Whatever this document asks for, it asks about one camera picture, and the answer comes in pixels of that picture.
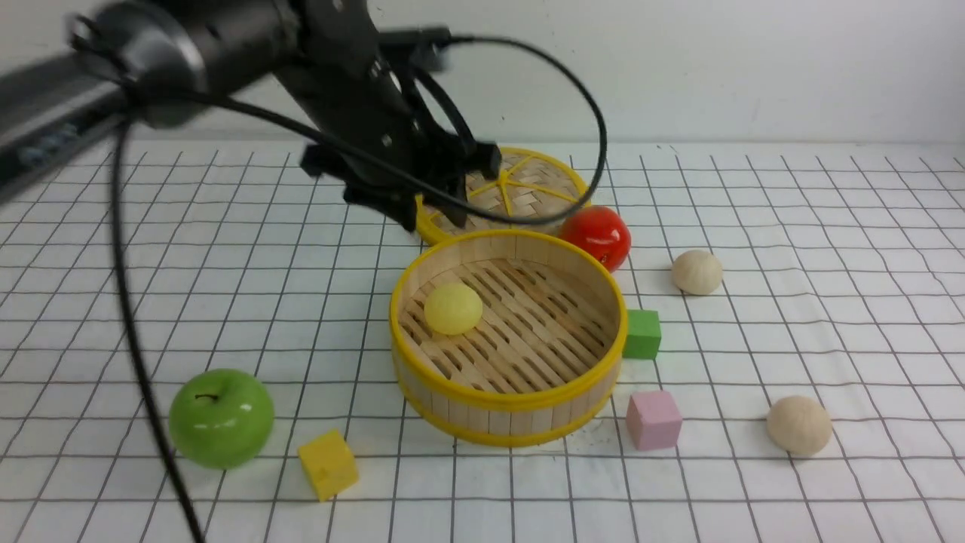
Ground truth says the white grid tablecloth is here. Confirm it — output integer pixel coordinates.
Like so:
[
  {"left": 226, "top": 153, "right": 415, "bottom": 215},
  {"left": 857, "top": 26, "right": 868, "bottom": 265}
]
[{"left": 0, "top": 140, "right": 965, "bottom": 543}]

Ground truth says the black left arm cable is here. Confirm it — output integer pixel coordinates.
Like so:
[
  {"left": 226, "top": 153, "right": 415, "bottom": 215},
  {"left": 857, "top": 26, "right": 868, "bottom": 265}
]
[{"left": 109, "top": 33, "right": 609, "bottom": 543}]

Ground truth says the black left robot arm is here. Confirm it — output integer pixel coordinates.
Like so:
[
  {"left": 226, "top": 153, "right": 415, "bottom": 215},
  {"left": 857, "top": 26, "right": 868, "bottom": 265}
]
[{"left": 1, "top": 1, "right": 502, "bottom": 202}]

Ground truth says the pink cube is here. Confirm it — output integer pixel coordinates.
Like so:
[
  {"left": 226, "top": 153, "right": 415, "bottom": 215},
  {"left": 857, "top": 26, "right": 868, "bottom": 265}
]
[{"left": 625, "top": 391, "right": 682, "bottom": 451}]

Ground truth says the woven bamboo steamer lid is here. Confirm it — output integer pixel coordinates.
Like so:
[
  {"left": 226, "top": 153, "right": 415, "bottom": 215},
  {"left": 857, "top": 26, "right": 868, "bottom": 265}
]
[{"left": 416, "top": 147, "right": 588, "bottom": 245}]

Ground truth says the beige bun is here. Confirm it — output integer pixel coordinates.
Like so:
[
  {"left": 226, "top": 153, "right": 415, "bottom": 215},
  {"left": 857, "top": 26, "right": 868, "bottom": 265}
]
[
  {"left": 765, "top": 395, "right": 833, "bottom": 457},
  {"left": 671, "top": 250, "right": 724, "bottom": 296}
]

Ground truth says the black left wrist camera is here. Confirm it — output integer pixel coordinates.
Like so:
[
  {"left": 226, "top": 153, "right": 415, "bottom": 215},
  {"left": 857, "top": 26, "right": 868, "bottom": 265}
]
[{"left": 378, "top": 26, "right": 452, "bottom": 73}]

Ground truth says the yellow bun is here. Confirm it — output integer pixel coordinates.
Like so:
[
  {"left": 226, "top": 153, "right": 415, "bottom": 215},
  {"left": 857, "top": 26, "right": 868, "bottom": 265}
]
[{"left": 424, "top": 283, "right": 483, "bottom": 336}]

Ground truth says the yellow cube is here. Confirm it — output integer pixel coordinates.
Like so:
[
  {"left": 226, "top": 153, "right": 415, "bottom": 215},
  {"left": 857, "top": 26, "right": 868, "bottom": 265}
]
[{"left": 297, "top": 429, "right": 360, "bottom": 502}]

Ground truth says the red tomato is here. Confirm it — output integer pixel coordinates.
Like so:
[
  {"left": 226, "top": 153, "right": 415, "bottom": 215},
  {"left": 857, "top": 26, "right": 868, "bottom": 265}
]
[{"left": 558, "top": 205, "right": 632, "bottom": 274}]

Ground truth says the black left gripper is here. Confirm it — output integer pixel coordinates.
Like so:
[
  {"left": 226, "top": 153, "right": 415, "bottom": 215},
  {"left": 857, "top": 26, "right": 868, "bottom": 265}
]
[{"left": 276, "top": 1, "right": 502, "bottom": 233}]

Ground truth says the green cube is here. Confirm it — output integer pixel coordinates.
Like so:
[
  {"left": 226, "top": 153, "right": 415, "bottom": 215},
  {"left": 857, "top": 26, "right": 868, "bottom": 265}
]
[{"left": 623, "top": 309, "right": 662, "bottom": 360}]

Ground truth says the green apple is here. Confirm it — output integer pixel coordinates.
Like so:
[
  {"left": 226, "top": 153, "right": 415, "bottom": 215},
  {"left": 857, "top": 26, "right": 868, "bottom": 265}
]
[{"left": 168, "top": 368, "right": 275, "bottom": 471}]

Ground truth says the bamboo steamer tray yellow rim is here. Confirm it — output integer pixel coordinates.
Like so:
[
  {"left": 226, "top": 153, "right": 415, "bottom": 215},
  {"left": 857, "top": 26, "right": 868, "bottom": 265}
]
[{"left": 388, "top": 229, "right": 628, "bottom": 448}]

